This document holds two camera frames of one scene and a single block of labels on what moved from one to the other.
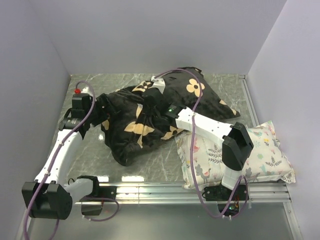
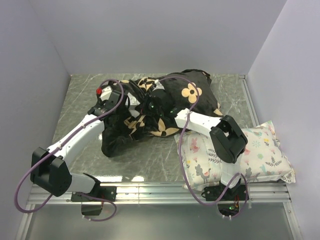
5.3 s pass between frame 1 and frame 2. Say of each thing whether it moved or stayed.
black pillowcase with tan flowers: moved
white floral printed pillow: stayed
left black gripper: moved
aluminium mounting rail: stayed
